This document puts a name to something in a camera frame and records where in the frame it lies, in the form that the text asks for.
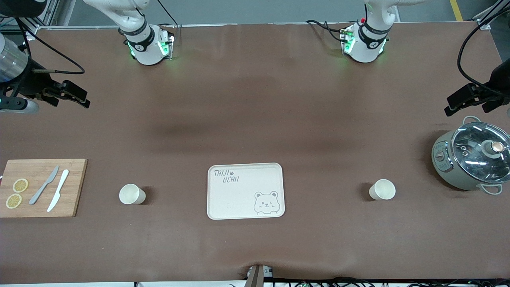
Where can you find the bamboo cutting board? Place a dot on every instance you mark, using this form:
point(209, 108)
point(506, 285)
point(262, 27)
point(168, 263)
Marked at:
point(75, 187)

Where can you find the yellow lemon slice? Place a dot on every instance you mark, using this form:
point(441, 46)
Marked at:
point(20, 185)
point(14, 201)

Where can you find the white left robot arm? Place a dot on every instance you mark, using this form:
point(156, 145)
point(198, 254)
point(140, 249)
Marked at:
point(364, 52)

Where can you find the grey pot with glass lid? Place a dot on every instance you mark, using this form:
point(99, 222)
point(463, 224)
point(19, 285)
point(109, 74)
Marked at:
point(446, 171)

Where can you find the aluminium frame profile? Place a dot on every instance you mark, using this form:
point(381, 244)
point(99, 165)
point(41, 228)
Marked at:
point(484, 24)
point(48, 18)

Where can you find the white plastic knife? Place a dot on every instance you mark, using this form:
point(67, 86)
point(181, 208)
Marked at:
point(59, 187)

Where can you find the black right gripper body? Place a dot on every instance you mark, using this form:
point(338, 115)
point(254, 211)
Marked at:
point(28, 84)

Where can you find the glass pot lid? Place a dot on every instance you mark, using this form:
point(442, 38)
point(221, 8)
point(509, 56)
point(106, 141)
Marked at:
point(470, 159)

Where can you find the brown bracket with grey box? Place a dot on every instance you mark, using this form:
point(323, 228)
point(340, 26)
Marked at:
point(257, 277)

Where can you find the cream tray with bear print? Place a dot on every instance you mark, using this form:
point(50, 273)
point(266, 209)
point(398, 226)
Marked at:
point(239, 203)

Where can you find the grey plastic knife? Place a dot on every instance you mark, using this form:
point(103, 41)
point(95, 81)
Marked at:
point(44, 185)

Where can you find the brown table mat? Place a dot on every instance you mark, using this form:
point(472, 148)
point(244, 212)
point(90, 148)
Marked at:
point(255, 99)

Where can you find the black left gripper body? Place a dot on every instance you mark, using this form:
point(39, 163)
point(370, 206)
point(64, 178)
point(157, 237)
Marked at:
point(501, 79)

